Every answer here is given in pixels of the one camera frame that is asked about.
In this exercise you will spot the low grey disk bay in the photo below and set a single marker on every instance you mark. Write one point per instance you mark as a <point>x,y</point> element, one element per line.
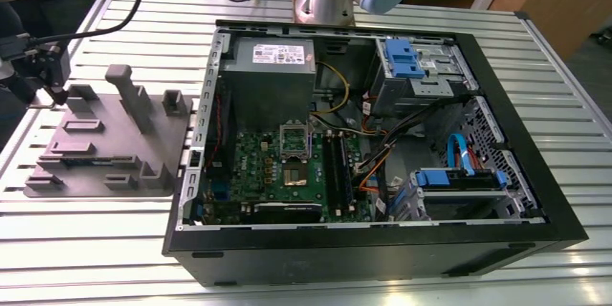
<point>516,198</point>

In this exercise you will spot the RAM stick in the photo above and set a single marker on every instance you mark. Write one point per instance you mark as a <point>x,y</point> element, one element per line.
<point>83,162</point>

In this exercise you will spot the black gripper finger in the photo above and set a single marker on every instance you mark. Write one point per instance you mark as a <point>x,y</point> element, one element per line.
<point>59,87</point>

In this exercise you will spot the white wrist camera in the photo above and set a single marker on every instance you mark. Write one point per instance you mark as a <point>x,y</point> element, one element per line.
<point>7,73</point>

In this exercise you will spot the black RAM slot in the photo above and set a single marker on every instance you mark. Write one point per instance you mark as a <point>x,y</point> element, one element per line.
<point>341,173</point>
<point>328,173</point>
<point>349,173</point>
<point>333,173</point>

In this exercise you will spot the black case fan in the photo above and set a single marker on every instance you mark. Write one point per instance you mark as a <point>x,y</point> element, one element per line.
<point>227,119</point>

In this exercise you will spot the wooden cabinet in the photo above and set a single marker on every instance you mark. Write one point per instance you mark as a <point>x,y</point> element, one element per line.
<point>564,5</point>

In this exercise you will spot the grey power supply unit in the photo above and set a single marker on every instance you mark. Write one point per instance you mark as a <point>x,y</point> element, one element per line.
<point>268,94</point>

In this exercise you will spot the CPU socket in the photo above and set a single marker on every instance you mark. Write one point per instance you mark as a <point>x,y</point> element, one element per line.
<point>296,175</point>

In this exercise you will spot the tall grey disk bay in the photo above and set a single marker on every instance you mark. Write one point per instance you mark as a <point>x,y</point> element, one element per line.
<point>429,87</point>

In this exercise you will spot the green motherboard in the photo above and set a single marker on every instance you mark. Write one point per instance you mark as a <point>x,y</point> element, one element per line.
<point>253,148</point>

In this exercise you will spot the black PC case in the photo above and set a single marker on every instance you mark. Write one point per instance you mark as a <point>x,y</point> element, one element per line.
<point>335,259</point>

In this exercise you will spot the black graphics card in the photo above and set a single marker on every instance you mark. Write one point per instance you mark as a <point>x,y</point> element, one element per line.
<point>287,211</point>

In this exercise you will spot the blue plastic drive bracket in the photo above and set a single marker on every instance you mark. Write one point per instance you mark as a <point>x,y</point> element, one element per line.
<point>404,57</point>

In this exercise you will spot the hard disk in blue carrier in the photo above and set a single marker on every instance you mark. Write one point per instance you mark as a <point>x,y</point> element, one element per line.
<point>435,179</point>

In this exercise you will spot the grey parts rack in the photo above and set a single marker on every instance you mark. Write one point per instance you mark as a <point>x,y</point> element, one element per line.
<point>115,134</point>

